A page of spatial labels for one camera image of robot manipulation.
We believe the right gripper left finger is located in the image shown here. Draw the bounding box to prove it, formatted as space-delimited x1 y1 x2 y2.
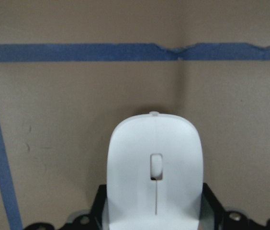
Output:
90 184 107 230

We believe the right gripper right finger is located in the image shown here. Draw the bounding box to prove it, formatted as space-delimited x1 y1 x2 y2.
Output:
201 183 225 230

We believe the white computer mouse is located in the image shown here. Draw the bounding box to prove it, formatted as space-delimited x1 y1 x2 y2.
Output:
107 112 203 230

